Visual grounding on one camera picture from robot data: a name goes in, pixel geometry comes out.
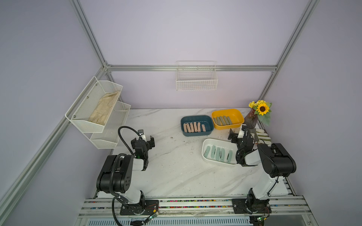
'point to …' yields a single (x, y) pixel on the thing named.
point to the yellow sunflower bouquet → (263, 110)
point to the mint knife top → (229, 157)
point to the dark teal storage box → (197, 125)
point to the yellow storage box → (235, 115)
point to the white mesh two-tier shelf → (104, 136)
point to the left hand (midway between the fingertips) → (143, 138)
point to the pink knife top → (185, 127)
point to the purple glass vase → (250, 119)
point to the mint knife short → (213, 151)
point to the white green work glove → (260, 137)
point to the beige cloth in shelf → (105, 104)
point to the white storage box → (228, 146)
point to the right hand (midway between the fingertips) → (234, 129)
